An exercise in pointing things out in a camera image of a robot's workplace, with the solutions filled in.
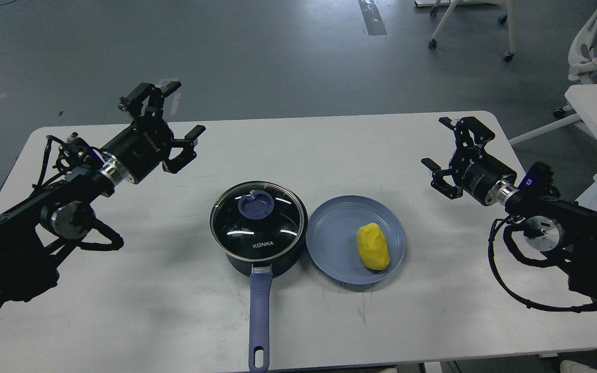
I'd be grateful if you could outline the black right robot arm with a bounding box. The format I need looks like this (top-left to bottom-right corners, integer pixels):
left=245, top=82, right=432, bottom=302
left=421, top=117, right=597, bottom=312

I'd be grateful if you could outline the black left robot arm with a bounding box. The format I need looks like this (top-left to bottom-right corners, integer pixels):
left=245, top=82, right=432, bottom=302
left=0, top=81, right=206, bottom=307

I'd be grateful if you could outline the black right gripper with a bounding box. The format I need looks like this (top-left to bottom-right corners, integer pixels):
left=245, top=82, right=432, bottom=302
left=421, top=117, right=517, bottom=206

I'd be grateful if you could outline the dark blue saucepan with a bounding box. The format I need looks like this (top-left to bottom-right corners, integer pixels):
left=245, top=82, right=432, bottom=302
left=209, top=180, right=308, bottom=372

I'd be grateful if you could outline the blue plate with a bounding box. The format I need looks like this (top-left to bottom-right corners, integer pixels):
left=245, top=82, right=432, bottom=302
left=306, top=195, right=407, bottom=286

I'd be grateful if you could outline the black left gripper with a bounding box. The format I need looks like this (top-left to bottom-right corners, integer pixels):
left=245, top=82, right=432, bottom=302
left=101, top=81, right=206, bottom=184

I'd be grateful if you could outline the white rolling table frame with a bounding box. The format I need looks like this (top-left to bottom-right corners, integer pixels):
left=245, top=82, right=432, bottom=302
left=424, top=1, right=517, bottom=62

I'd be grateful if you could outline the glass pot lid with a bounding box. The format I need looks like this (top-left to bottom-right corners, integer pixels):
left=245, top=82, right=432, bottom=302
left=209, top=180, right=308, bottom=262

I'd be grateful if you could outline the yellow potato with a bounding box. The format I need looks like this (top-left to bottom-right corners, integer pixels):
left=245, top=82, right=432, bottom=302
left=356, top=223, right=390, bottom=271

